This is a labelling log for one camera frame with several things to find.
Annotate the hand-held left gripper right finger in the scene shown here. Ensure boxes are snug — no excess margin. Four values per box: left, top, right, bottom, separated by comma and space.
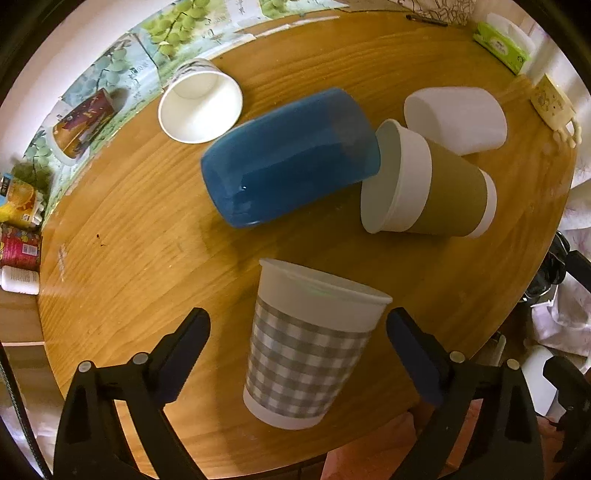
386, 307, 546, 480

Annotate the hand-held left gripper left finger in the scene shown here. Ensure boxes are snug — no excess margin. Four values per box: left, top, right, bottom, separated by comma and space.
54, 307, 212, 480

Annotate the grey checkered paper cup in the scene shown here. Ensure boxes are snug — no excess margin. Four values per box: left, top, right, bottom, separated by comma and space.
243, 258, 393, 430

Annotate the olive sleeved paper cup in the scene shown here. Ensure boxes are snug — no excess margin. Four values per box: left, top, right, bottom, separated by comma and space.
360, 119, 498, 239

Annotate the blue plastic cup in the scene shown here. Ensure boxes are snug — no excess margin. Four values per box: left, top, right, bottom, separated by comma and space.
200, 87, 382, 230

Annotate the white plastic cup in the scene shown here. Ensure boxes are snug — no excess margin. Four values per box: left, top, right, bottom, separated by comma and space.
404, 86, 508, 156

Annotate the maroon printed cup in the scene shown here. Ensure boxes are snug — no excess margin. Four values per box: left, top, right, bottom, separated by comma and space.
51, 89, 115, 161

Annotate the white printed paper cup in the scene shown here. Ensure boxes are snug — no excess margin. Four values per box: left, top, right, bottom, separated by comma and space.
158, 58, 243, 143

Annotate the white patterned cloth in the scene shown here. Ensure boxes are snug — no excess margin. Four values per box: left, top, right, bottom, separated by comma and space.
526, 272, 591, 356

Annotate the white plastic bottle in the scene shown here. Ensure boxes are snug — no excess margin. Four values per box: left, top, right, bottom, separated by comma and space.
1, 267, 41, 295

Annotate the red snack packet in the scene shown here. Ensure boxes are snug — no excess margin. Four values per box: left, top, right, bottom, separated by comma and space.
0, 222, 43, 268

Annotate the yellow snack packet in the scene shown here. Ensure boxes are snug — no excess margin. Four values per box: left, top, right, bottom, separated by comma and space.
0, 173, 47, 229

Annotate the grape print tablecloth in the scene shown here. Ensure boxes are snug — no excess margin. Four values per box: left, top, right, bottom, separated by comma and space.
18, 0, 352, 222

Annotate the green tissue pack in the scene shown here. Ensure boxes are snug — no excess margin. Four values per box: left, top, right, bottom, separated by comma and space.
473, 13, 536, 75

